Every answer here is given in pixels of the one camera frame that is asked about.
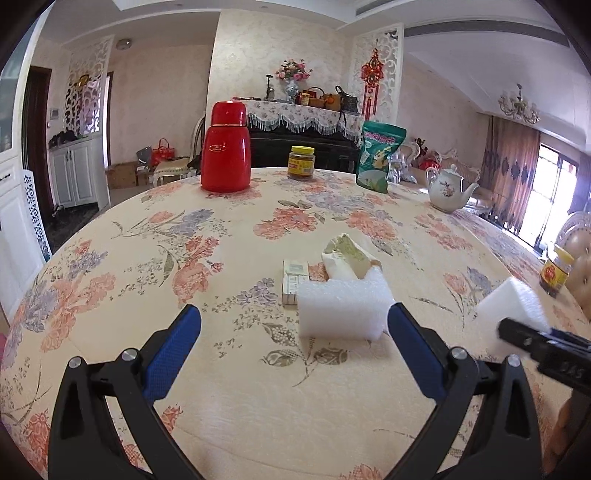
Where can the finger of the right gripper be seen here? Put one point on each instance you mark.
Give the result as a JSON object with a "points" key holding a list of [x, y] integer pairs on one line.
{"points": [[539, 344]]}

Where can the beige upholstered chair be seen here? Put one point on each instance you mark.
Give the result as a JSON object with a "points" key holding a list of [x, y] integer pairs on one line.
{"points": [[574, 237]]}

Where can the red thermos bottle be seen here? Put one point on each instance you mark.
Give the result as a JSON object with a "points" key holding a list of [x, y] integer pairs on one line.
{"points": [[225, 162]]}

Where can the red chinese knot ornament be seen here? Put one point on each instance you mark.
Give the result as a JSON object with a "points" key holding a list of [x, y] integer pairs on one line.
{"points": [[372, 74]]}

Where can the chandelier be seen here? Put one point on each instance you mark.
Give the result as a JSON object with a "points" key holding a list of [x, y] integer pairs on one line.
{"points": [[515, 106]]}

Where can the pink flower vase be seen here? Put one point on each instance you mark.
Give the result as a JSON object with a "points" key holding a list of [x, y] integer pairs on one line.
{"points": [[292, 72]]}

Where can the wicker basket on piano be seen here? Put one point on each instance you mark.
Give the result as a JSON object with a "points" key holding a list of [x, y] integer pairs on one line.
{"points": [[317, 98]]}

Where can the large white foam sheet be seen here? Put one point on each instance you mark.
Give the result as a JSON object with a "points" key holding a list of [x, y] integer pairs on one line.
{"points": [[345, 309]]}

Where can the white floral teapot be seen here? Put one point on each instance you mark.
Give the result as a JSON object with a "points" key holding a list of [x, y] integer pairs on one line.
{"points": [[445, 188]]}

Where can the tall white glass cabinet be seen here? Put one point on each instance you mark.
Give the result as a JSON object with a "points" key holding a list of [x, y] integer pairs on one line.
{"points": [[21, 257]]}

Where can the white low cabinet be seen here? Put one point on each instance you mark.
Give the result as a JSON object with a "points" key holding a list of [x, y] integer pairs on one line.
{"points": [[77, 173]]}

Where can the brown curtain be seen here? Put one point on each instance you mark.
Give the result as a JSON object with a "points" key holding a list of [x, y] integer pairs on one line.
{"points": [[508, 170]]}

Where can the white ornate sofa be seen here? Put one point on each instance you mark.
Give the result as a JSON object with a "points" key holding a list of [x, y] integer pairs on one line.
{"points": [[418, 161]]}

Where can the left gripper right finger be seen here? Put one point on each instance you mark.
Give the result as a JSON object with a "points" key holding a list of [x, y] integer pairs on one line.
{"points": [[505, 441]]}

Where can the crumpled cream wrapper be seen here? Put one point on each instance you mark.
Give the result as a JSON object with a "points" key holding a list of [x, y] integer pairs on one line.
{"points": [[344, 259]]}

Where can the white printed paper box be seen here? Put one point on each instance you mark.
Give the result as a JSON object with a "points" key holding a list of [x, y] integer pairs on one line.
{"points": [[294, 273]]}

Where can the red handbag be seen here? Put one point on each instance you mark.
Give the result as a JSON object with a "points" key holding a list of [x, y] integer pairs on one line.
{"points": [[161, 153]]}

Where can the yellow lid sauce jar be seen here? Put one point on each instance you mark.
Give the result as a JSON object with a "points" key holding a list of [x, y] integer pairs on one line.
{"points": [[301, 163]]}

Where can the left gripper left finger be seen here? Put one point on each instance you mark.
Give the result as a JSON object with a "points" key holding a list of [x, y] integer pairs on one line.
{"points": [[83, 441]]}

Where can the small white foam block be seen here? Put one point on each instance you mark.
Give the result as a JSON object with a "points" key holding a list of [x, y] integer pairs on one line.
{"points": [[512, 299]]}

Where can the green snack bag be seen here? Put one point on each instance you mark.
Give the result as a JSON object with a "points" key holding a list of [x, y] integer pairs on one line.
{"points": [[380, 141]]}

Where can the floral lace piano cover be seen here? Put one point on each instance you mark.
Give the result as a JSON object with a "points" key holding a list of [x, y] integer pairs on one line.
{"points": [[269, 116]]}

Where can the black handbag on piano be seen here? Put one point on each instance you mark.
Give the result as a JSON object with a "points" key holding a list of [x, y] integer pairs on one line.
{"points": [[347, 102]]}

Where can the person's right hand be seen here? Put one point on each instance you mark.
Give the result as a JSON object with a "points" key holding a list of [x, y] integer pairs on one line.
{"points": [[567, 454]]}

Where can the cardboard box on floor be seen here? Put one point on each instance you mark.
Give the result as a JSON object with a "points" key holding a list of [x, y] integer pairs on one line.
{"points": [[122, 175]]}

